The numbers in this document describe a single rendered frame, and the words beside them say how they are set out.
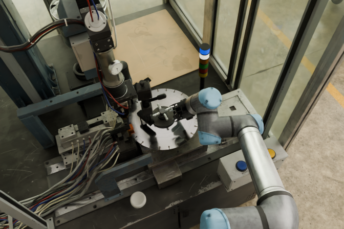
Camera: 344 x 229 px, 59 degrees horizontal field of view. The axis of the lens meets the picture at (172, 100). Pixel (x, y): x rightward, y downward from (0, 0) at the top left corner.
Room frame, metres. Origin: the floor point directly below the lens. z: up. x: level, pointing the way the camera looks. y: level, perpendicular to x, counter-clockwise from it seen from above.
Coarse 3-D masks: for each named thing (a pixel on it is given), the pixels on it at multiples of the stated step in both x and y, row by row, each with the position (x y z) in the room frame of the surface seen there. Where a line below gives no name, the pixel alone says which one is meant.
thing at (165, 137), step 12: (156, 96) 0.86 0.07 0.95; (168, 96) 0.86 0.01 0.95; (180, 96) 0.85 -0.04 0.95; (132, 120) 0.74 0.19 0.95; (180, 120) 0.72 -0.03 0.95; (192, 120) 0.71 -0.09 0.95; (132, 132) 0.67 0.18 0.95; (144, 132) 0.67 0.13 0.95; (156, 132) 0.66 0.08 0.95; (168, 132) 0.66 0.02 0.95; (180, 132) 0.66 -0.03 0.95; (192, 132) 0.65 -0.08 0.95; (144, 144) 0.61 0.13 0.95; (156, 144) 0.61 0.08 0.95; (168, 144) 0.60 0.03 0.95; (180, 144) 0.60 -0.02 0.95
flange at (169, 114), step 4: (156, 108) 0.78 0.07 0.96; (164, 108) 0.78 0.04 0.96; (156, 112) 0.76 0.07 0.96; (168, 112) 0.76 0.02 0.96; (172, 112) 0.76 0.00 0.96; (152, 116) 0.74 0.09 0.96; (156, 116) 0.74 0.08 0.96; (160, 116) 0.73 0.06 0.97; (168, 116) 0.74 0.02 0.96; (172, 116) 0.74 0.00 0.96; (156, 120) 0.72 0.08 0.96; (160, 120) 0.72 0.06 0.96; (164, 120) 0.72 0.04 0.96; (168, 120) 0.72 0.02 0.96; (172, 120) 0.72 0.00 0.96; (156, 124) 0.70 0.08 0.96; (160, 124) 0.70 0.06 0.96; (164, 124) 0.70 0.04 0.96; (168, 124) 0.70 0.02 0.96
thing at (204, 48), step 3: (201, 45) 0.97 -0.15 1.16; (204, 45) 0.97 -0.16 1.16; (207, 45) 0.97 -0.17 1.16; (201, 48) 0.96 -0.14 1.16; (204, 48) 0.96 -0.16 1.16; (207, 48) 0.95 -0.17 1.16; (201, 51) 0.95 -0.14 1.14; (204, 51) 0.94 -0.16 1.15; (207, 51) 0.95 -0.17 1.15; (204, 54) 0.94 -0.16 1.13
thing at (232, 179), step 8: (272, 136) 0.63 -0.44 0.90; (272, 144) 0.60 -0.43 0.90; (280, 144) 0.59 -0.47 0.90; (240, 152) 0.57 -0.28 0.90; (280, 152) 0.55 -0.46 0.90; (224, 160) 0.54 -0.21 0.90; (232, 160) 0.53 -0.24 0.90; (240, 160) 0.53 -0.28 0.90; (272, 160) 0.52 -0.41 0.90; (280, 160) 0.52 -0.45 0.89; (224, 168) 0.50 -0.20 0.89; (232, 168) 0.50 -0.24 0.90; (224, 176) 0.49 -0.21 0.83; (232, 176) 0.46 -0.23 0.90; (240, 176) 0.46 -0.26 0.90; (248, 176) 0.47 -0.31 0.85; (224, 184) 0.48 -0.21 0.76; (232, 184) 0.45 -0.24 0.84; (240, 184) 0.46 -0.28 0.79
